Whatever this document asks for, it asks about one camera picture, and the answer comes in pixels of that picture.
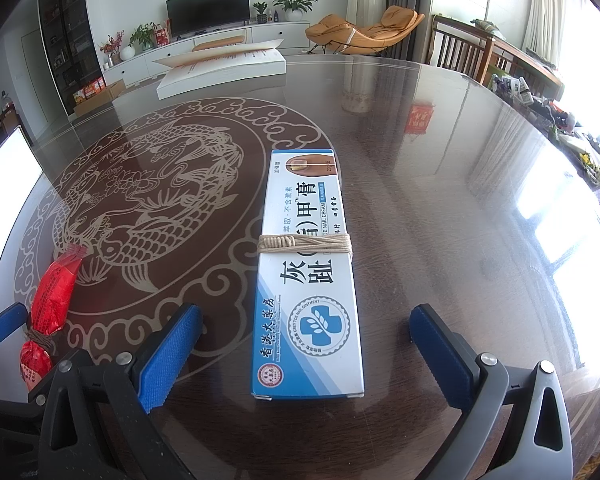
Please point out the orange lounge chair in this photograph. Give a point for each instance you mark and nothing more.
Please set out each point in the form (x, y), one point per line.
(350, 32)

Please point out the white storage box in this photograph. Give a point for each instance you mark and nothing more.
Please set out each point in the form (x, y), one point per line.
(10, 185)

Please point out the dark glass display cabinet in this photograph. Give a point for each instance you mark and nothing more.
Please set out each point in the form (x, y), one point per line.
(70, 40)

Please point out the small potted green plant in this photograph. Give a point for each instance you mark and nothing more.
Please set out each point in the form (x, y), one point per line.
(260, 12)

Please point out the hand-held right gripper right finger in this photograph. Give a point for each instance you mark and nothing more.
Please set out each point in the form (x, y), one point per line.
(440, 360)

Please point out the wooden sideboard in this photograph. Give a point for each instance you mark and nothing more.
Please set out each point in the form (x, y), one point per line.
(530, 67)

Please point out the round white vase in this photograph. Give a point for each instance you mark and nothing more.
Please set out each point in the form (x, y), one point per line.
(127, 53)

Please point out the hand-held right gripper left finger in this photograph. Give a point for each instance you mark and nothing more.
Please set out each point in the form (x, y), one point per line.
(170, 360)

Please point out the cardboard box of orange packets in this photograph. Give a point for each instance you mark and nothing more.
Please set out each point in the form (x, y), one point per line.
(97, 92)

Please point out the white open flat box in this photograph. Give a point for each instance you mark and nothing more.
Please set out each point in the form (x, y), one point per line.
(220, 75)

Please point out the blue and white ointment box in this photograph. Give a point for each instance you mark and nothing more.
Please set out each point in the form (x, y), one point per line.
(305, 285)

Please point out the wooden slatted chair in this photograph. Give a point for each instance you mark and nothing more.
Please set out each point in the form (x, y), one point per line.
(460, 50)

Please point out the large potted green plant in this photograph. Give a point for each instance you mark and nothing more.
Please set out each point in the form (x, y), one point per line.
(294, 4)

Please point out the red snack packet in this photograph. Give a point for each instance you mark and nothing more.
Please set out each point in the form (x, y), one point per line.
(55, 290)

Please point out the white sheer curtain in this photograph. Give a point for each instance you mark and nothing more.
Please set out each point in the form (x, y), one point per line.
(545, 5)

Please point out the red gift box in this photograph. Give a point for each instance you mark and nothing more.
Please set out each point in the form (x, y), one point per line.
(161, 35)

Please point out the pile of assorted small items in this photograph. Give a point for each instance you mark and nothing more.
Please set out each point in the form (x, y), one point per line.
(560, 120)

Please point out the red flower arrangement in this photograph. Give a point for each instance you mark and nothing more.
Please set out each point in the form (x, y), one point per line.
(111, 46)

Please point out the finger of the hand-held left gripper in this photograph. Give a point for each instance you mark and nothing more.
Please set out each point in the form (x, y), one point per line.
(10, 435)
(5, 325)

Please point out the black television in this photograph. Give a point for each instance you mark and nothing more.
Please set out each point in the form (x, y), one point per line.
(207, 7)

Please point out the white television cabinet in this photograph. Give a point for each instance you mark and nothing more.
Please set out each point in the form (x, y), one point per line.
(280, 35)

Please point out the bushy potted green plant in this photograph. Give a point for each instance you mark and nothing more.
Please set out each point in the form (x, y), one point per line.
(142, 36)

